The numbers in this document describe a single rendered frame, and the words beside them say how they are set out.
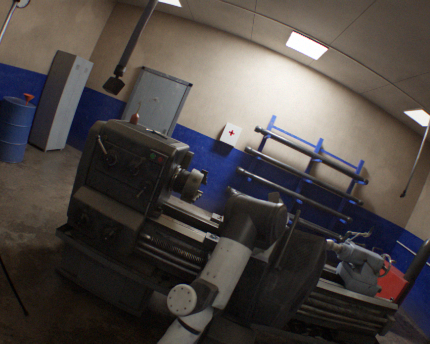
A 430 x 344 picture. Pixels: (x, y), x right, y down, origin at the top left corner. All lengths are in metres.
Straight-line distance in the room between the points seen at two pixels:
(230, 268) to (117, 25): 5.69
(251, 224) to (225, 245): 0.08
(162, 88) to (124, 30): 1.65
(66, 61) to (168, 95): 2.05
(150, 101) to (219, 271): 4.67
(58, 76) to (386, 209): 7.08
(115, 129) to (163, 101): 3.32
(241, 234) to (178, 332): 0.28
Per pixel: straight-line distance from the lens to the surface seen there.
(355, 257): 2.22
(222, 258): 0.62
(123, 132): 1.74
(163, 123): 4.99
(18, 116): 4.04
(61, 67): 4.99
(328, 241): 2.12
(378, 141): 5.69
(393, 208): 6.17
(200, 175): 1.81
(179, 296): 0.62
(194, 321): 0.63
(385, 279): 4.28
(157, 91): 5.10
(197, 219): 2.07
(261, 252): 0.72
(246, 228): 0.63
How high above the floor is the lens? 1.55
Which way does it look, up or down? 9 degrees down
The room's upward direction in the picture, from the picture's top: 24 degrees clockwise
